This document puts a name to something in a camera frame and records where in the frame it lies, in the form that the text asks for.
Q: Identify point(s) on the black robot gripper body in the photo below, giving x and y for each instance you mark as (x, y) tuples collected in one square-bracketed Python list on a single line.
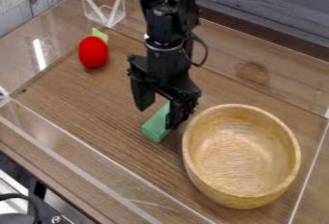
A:
[(165, 66)]

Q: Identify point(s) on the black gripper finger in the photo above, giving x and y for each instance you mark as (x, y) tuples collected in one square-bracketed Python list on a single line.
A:
[(181, 109), (144, 93)]

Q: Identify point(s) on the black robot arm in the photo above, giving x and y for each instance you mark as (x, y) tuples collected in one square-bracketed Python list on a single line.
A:
[(172, 20)]

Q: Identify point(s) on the green rectangular block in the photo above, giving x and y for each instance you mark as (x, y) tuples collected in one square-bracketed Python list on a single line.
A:
[(155, 128)]

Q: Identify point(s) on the small green wedge block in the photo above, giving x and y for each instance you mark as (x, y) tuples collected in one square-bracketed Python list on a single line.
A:
[(100, 34)]

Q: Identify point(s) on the light wooden bowl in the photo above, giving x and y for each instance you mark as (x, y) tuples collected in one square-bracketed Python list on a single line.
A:
[(241, 155)]

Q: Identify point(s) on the red ball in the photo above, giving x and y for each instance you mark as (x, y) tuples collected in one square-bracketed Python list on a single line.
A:
[(93, 52)]

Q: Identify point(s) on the clear acrylic corner bracket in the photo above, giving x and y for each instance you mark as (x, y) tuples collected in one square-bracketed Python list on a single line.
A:
[(105, 15)]

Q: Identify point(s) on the clear acrylic tray wall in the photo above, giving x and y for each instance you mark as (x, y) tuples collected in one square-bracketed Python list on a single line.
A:
[(104, 188)]

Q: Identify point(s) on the black device with cable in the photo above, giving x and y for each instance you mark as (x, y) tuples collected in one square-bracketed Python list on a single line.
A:
[(27, 209)]

